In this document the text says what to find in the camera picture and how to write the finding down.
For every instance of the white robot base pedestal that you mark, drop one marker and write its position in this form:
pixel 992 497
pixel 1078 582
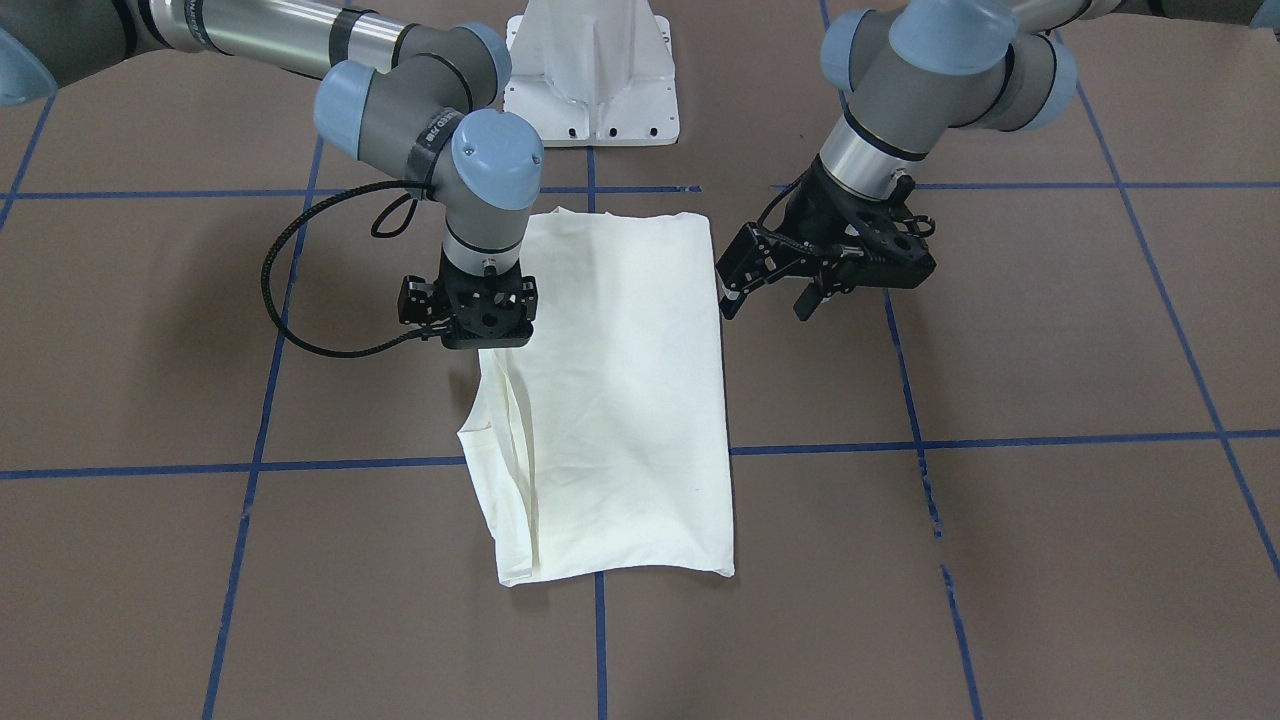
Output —
pixel 593 73

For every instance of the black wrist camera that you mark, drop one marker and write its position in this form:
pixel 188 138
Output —
pixel 419 303
pixel 754 257

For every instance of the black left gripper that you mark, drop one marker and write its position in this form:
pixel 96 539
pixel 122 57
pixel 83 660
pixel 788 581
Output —
pixel 822 213

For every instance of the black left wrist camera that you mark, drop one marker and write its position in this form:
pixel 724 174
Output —
pixel 754 257

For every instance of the cream long-sleeve cat shirt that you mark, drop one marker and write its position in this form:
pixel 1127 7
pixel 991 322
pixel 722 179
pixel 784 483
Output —
pixel 602 443

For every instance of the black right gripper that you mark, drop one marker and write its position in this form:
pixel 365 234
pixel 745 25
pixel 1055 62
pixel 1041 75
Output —
pixel 413 301

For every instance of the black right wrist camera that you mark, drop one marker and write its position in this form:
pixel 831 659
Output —
pixel 419 303

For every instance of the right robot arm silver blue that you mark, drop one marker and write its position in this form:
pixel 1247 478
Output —
pixel 418 104

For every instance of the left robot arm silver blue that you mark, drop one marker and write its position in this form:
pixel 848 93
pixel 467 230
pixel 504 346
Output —
pixel 908 76

